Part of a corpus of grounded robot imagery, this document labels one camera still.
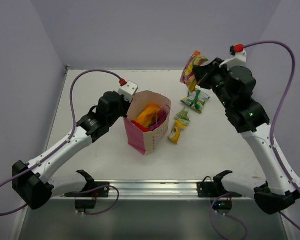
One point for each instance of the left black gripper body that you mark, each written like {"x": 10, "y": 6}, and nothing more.
{"x": 126, "y": 105}

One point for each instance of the green snack bag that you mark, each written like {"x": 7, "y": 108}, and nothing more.
{"x": 196, "y": 100}

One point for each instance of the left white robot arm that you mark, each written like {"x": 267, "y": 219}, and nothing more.
{"x": 33, "y": 180}

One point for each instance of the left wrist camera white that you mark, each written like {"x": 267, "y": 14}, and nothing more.
{"x": 129, "y": 89}

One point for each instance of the aluminium front rail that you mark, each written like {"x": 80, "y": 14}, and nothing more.
{"x": 152, "y": 188}

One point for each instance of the colourful candy bag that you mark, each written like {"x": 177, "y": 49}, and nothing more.
{"x": 188, "y": 77}

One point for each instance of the yellow snack pack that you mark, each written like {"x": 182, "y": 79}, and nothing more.
{"x": 176, "y": 132}

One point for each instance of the orange snack bag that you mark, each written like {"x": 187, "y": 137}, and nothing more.
{"x": 146, "y": 117}

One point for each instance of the red snack pack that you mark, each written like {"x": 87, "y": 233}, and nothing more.
{"x": 140, "y": 127}

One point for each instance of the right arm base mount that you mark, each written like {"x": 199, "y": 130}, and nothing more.
{"x": 212, "y": 187}

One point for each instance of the pink and tan paper bag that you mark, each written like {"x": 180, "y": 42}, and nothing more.
{"x": 146, "y": 143}

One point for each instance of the magenta snack pack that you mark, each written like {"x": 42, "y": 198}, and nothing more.
{"x": 159, "y": 119}

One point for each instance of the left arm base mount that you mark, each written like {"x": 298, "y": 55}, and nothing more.
{"x": 95, "y": 189}

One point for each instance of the small green snack packet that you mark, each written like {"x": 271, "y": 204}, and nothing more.
{"x": 183, "y": 117}

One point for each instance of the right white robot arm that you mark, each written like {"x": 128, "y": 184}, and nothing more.
{"x": 250, "y": 119}

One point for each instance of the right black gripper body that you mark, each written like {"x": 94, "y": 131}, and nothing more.
{"x": 218, "y": 81}

